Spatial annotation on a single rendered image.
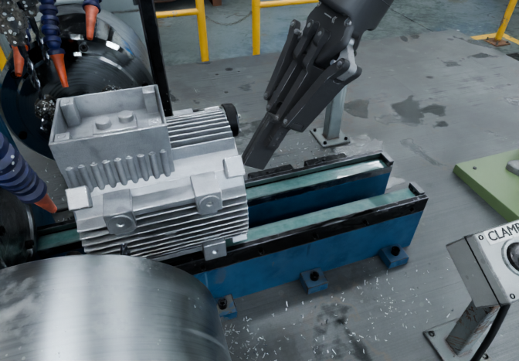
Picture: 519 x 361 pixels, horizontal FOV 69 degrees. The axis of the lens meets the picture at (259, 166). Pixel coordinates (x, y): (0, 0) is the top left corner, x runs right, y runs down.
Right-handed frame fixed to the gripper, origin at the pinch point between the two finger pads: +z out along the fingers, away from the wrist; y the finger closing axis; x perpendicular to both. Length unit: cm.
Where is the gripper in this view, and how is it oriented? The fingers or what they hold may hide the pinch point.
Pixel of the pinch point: (265, 141)
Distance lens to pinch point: 45.7
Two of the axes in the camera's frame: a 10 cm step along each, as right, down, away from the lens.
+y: 3.2, 6.0, -7.3
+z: -4.7, 7.7, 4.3
